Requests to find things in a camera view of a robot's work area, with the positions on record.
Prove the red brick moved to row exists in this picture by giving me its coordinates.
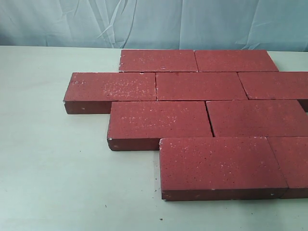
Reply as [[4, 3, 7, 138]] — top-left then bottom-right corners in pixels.
[[155, 72, 247, 101]]

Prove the red brick middle right row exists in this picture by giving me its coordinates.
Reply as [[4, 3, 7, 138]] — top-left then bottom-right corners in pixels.
[[206, 100, 308, 137]]

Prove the red brick back right row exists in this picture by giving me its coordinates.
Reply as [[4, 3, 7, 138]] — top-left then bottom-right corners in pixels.
[[238, 72, 308, 112]]

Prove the white backdrop curtain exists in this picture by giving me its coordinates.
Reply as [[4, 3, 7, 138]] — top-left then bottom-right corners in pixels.
[[0, 0, 308, 51]]

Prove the red brick row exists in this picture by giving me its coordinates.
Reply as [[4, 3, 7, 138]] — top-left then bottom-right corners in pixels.
[[206, 100, 308, 137], [238, 72, 308, 112]]

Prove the red brick back right corner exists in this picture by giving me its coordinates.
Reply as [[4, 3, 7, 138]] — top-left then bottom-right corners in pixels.
[[194, 50, 279, 72]]

